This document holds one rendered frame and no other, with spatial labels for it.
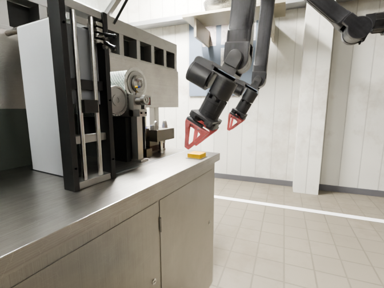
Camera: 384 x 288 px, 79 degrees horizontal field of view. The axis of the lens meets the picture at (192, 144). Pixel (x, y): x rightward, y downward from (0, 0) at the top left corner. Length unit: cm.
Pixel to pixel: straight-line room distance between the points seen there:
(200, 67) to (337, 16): 66
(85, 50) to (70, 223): 51
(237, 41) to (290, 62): 300
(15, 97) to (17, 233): 69
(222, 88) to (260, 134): 300
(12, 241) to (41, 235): 5
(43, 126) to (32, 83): 16
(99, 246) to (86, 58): 55
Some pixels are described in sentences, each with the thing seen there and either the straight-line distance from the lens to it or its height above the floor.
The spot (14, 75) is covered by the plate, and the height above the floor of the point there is 127.
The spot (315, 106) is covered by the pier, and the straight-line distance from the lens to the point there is 330.
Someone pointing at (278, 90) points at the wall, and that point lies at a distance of 353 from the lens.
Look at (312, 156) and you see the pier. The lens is 337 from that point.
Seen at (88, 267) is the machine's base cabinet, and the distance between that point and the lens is 71.
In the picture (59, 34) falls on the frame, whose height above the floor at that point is 134.
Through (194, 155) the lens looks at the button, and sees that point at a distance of 111.
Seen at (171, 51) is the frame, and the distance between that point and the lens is 201.
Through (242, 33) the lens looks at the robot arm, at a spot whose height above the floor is 131.
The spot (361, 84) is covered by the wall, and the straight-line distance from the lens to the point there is 364.
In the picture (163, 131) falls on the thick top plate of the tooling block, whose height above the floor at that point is 102.
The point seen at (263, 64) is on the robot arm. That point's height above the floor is 133.
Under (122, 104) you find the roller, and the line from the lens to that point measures 106.
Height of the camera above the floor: 115
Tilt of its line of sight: 9 degrees down
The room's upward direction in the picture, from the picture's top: straight up
